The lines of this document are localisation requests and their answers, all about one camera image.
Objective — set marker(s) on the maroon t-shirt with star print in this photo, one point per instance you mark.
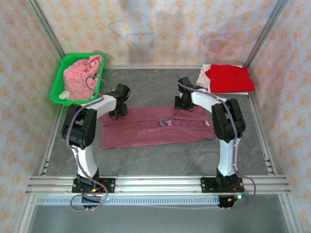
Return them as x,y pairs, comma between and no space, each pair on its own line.
145,136

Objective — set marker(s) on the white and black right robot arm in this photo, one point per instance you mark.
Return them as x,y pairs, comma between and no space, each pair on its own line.
227,155

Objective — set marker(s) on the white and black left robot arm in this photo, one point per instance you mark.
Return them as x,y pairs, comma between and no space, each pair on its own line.
85,157

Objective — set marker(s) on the white folded t-shirt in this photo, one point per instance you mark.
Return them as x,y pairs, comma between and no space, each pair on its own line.
202,78

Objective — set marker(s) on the green plastic basket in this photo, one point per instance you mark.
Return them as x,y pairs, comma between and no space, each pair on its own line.
80,103

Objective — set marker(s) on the red folded t-shirt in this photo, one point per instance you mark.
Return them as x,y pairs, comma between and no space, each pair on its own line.
228,77

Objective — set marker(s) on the pink crumpled t-shirt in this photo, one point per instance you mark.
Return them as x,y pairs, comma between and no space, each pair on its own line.
77,80

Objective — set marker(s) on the white crumpled t-shirt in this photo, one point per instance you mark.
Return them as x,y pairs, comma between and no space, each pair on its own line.
63,95

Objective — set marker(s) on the aluminium frame bar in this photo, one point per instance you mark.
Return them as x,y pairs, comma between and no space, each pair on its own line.
47,155
155,67
266,145

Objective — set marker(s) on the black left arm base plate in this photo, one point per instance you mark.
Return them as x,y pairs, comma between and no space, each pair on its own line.
108,185

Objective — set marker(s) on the aluminium frame post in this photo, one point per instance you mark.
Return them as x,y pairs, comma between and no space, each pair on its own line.
265,31
290,218
46,26
25,216

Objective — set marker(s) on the aluminium mounting rail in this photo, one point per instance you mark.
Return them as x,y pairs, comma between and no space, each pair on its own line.
158,184

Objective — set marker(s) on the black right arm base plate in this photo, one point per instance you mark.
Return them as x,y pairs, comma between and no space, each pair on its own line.
206,185

